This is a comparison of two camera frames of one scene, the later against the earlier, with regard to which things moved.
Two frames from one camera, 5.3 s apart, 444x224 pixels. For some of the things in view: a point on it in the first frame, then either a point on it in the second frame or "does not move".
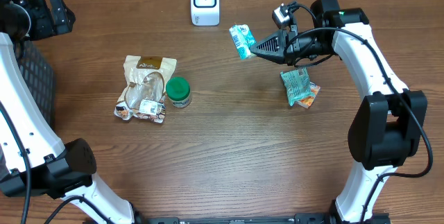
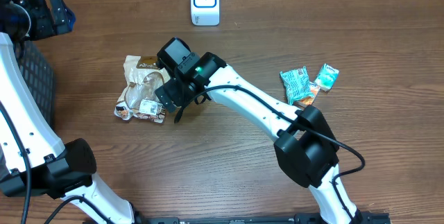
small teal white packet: (243, 39) -> (326, 78)
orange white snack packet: (306, 102) does not move
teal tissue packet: (297, 84) does not move
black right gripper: (279, 39) -> (175, 87)
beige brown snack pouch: (144, 95) does not move
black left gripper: (48, 17) does not move
